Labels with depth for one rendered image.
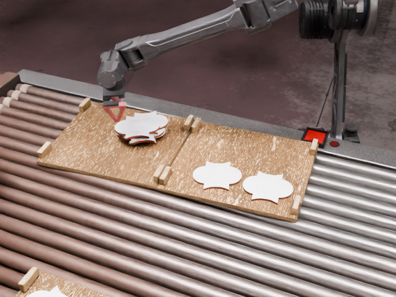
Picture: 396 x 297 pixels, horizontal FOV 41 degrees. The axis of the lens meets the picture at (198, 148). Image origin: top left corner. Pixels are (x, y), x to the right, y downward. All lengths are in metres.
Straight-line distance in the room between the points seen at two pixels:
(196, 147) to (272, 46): 2.68
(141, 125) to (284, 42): 2.77
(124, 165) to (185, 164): 0.19
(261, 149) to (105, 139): 0.51
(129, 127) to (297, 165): 0.54
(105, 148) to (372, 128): 2.11
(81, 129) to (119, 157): 0.21
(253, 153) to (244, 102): 1.94
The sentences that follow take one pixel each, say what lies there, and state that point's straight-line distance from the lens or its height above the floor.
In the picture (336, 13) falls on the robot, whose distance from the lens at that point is 2.07.
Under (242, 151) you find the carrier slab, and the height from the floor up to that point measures 0.94.
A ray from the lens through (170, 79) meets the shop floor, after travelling 3.87.
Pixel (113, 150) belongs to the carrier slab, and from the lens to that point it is 1.72.
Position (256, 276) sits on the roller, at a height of 0.91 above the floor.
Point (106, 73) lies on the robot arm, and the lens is 1.51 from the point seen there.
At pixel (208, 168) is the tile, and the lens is 1.60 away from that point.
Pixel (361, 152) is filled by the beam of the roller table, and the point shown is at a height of 0.91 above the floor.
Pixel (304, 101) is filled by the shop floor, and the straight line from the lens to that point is 3.65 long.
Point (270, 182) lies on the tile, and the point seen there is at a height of 0.94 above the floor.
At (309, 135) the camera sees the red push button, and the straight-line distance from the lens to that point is 1.77.
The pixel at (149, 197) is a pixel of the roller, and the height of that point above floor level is 0.91.
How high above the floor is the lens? 1.99
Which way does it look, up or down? 38 degrees down
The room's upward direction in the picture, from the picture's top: 2 degrees counter-clockwise
